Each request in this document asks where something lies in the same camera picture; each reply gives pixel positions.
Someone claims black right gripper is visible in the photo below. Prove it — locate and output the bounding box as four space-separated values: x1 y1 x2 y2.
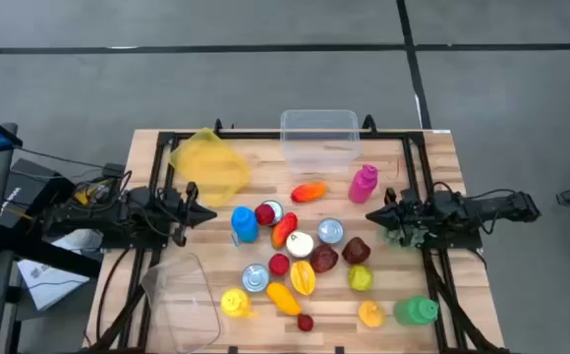
366 187 438 247

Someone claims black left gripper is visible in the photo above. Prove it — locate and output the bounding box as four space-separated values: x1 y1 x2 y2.
155 182 217 247

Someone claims pink squeeze bottle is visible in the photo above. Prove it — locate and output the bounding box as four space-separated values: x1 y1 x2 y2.
347 164 379 206

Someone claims blue squeeze bottle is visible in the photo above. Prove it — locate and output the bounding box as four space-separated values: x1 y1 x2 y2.
230 206 260 246

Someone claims red label tuna can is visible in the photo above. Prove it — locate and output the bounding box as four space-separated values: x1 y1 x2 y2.
316 217 345 245

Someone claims dark red pomegranate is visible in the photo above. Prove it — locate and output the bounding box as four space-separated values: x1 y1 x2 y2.
341 236 371 266
310 243 340 274

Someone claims silver tin can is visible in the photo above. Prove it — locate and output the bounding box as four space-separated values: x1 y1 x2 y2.
260 199 285 227
241 264 270 294

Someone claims red chili pepper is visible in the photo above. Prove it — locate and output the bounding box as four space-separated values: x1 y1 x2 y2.
270 211 299 250

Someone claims yellow squeeze bottle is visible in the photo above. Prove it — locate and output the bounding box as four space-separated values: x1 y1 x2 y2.
220 287 255 319

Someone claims green squeeze bottle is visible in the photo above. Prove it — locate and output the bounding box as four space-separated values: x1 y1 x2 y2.
393 295 440 326

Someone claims yellow starfruit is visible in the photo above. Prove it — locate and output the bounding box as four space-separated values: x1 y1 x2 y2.
289 260 317 296

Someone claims yellow orange mango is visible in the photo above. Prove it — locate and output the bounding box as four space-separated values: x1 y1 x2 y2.
265 281 303 317

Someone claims green succulent plant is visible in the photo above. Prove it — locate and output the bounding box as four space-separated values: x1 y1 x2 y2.
385 226 427 248

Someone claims yellow translucent plastic bin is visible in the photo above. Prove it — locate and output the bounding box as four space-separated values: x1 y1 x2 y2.
168 127 252 208

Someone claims yellow green fruit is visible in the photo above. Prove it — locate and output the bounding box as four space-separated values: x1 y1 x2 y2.
347 265 374 292

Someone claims clear plastic bin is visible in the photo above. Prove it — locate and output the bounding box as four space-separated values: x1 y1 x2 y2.
279 108 363 174
141 253 223 354

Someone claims orange yellow fruit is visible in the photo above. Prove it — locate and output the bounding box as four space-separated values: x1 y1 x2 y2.
357 300 387 328

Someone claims yellow clamp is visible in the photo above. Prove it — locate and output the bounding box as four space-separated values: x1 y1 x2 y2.
73 189 97 206

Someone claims black side desk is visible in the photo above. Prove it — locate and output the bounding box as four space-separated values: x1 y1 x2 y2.
0 223 103 279

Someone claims black case white lettering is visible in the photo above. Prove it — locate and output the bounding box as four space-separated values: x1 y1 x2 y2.
0 157 78 230

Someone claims yellow rod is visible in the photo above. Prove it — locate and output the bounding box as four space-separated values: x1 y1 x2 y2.
0 205 35 221

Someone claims black aluminium table frame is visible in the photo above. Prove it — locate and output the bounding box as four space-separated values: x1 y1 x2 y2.
83 114 507 354

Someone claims thick black cable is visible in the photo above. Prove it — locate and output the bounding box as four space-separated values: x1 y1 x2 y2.
95 248 134 345

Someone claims thin black cable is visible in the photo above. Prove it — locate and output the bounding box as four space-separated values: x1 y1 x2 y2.
17 146 107 171

